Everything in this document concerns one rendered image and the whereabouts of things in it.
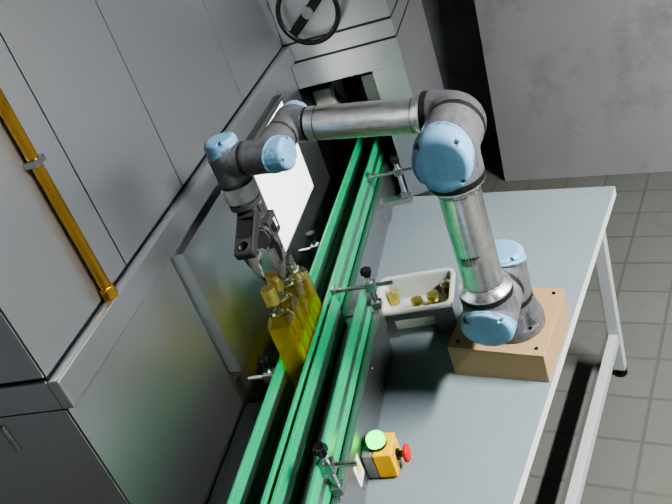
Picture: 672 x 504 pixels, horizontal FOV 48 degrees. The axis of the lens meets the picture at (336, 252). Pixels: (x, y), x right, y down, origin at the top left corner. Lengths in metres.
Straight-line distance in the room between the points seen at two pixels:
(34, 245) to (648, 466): 1.99
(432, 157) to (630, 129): 2.74
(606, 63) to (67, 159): 3.02
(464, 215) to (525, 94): 2.67
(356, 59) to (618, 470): 1.57
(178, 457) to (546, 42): 2.98
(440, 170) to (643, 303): 1.97
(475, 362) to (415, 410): 0.19
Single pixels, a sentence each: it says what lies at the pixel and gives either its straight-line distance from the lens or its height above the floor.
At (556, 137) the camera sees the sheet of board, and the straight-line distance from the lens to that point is 4.17.
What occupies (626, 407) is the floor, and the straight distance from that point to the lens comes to 2.85.
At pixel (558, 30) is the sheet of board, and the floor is 0.76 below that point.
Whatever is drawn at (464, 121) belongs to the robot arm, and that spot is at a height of 1.46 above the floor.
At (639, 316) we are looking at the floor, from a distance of 3.21.
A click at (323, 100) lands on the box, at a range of 2.81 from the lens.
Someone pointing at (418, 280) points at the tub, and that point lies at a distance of 2.19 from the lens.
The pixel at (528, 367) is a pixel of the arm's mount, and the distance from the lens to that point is 1.85.
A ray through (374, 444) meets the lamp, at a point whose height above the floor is 0.85.
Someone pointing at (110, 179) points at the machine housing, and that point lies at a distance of 1.55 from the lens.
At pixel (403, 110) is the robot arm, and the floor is 1.46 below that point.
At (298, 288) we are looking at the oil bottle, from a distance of 1.84.
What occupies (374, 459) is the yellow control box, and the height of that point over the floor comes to 0.82.
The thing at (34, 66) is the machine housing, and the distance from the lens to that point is 1.45.
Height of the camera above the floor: 2.02
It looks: 29 degrees down
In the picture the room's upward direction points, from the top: 20 degrees counter-clockwise
